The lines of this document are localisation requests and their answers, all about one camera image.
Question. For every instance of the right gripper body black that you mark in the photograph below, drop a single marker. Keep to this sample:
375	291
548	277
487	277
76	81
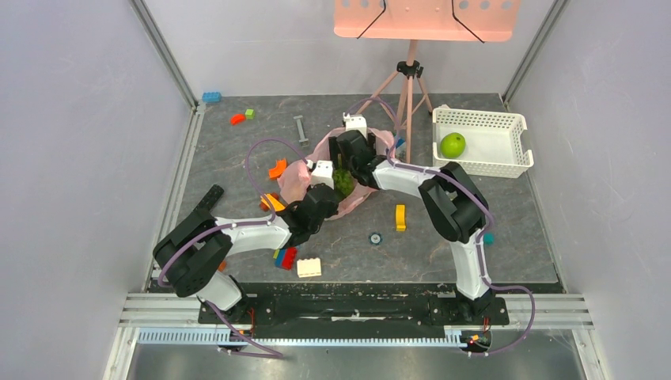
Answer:
346	157

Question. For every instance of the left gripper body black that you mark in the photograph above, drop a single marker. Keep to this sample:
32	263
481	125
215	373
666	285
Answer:
316	226

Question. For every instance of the green fake fruit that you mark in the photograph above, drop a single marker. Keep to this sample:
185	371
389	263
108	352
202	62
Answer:
344	183

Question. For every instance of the green fake apple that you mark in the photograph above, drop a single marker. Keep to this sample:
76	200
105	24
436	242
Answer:
452	145

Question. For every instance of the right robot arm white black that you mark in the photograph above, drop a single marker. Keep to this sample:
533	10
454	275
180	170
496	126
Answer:
456	207

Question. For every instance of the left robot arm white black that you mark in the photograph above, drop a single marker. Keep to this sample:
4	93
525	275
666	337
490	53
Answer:
190	255

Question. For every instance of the yellow orange toy car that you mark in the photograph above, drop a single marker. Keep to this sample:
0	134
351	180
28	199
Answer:
271	202

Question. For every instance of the multicolour stacked brick block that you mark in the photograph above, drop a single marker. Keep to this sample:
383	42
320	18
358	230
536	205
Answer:
285	258

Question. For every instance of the grey toy bar piece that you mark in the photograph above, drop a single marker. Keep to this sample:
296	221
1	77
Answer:
302	139

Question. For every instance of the cream white toy brick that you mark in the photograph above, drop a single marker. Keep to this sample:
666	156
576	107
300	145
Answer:
309	268

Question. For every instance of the orange curved toy piece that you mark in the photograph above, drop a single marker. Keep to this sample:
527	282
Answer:
277	171

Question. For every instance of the yellow curved toy brick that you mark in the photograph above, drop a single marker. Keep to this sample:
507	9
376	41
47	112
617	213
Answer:
400	218

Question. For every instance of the small green toy brick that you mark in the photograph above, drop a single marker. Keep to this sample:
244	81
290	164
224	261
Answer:
250	114

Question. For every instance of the red arch toy brick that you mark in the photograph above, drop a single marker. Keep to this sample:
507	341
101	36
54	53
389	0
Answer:
237	119

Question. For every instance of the white plastic basket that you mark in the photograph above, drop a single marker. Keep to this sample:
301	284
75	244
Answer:
493	143

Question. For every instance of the blue toy brick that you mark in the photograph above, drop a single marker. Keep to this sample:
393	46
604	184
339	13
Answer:
211	97

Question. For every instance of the teal toy brick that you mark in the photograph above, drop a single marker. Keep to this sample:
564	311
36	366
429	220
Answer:
488	238

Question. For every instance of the pink music stand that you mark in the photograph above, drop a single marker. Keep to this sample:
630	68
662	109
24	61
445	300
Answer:
480	21

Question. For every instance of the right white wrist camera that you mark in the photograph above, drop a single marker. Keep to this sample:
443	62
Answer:
356	122

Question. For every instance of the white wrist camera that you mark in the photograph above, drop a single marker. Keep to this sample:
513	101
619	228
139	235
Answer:
321	173
356	122

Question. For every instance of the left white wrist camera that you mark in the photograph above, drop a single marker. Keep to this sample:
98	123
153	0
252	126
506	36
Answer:
321	173

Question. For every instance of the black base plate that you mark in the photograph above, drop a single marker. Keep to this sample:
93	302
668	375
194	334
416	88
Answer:
361	310

